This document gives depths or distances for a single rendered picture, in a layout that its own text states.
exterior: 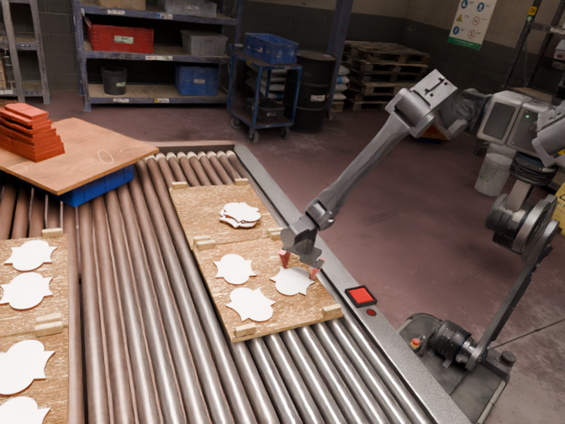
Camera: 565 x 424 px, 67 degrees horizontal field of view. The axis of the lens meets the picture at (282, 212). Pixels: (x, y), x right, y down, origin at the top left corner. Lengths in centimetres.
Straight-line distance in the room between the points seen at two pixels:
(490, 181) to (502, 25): 251
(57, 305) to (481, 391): 182
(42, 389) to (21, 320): 23
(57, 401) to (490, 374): 191
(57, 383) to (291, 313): 60
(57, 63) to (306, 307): 520
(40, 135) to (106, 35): 365
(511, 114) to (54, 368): 148
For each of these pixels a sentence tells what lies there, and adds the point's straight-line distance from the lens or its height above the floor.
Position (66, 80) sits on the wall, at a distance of 612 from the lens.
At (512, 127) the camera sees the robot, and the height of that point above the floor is 144.
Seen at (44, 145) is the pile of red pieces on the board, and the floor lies 109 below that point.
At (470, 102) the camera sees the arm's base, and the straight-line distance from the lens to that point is 156.
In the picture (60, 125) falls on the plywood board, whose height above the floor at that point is 104.
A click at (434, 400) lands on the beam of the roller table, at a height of 91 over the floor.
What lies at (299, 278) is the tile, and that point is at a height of 94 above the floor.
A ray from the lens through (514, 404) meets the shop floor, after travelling 271.
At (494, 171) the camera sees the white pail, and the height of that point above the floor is 27.
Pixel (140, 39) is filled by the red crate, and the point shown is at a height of 79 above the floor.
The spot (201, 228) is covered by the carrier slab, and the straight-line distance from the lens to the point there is 155.
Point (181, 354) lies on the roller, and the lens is 115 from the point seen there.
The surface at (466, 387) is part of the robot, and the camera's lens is 228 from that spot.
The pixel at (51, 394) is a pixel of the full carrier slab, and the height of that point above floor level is 94.
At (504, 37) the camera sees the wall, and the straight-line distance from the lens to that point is 663.
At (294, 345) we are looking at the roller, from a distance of 120.
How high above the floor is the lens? 180
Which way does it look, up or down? 31 degrees down
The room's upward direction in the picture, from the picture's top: 10 degrees clockwise
